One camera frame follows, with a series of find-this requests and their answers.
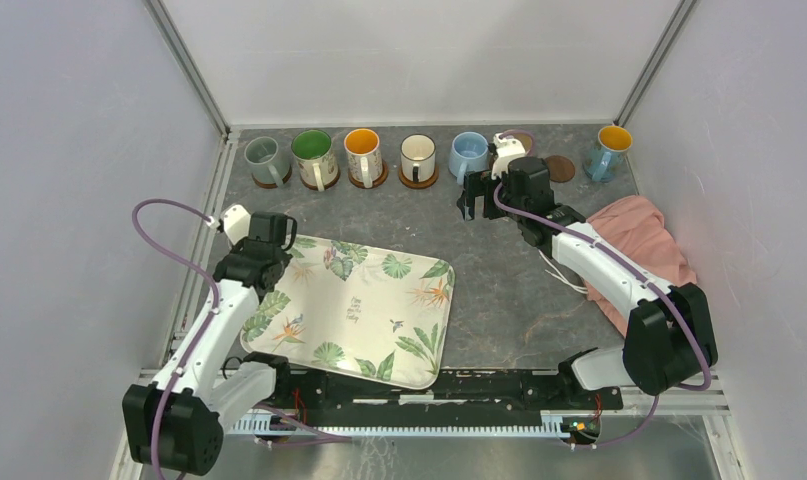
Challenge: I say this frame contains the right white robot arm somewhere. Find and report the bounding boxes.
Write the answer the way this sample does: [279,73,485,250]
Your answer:
[457,157,718,408]

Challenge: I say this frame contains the grey green ribbed mug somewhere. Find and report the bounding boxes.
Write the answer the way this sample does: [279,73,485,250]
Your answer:
[244,136,292,183]

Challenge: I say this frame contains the brown wooden coaster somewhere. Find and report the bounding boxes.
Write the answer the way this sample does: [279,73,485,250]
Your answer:
[300,173,340,191]
[347,163,389,189]
[397,170,440,190]
[251,171,292,189]

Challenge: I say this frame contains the white mug green inside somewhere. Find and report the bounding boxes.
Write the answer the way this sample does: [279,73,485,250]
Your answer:
[291,129,340,187]

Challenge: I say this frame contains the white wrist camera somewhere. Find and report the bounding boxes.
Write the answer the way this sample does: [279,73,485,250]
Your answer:
[204,204,252,244]
[491,133,528,180]

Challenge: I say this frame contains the pink drawstring cloth bag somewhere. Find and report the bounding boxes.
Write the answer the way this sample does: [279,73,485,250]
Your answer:
[585,194,698,338]

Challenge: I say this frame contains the beige ceramic mug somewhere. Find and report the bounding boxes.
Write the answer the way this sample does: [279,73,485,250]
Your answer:
[504,129,535,156]

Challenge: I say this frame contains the orange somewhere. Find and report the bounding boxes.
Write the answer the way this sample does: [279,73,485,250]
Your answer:
[583,125,633,183]

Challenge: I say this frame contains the white mug orange inside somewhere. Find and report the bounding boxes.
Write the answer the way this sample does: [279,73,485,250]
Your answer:
[344,128,384,189]

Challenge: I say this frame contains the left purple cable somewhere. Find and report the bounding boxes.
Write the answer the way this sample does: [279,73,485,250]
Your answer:
[131,198,355,480]

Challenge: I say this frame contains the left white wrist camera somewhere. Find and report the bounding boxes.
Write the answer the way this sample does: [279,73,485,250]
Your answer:
[204,204,252,244]

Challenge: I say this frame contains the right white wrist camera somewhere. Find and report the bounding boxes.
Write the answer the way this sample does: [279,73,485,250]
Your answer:
[491,133,528,180]

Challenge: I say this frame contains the white drawstring cord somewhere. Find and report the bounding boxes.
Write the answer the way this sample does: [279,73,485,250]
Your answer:
[538,248,590,296]

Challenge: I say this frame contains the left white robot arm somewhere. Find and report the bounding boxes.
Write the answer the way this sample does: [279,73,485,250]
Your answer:
[122,212,297,476]

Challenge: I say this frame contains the cream enamel mug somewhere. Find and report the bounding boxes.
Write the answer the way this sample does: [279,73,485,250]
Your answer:
[399,134,436,182]

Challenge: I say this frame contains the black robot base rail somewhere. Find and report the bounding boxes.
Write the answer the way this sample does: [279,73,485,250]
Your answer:
[264,369,624,429]

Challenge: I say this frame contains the dark walnut coaster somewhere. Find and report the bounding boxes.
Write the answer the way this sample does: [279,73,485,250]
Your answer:
[545,155,576,183]

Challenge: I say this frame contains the light blue mug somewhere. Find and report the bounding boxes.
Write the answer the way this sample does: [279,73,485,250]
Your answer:
[448,132,490,186]

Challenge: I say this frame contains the leaf patterned serving tray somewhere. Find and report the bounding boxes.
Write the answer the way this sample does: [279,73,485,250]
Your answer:
[240,235,456,389]

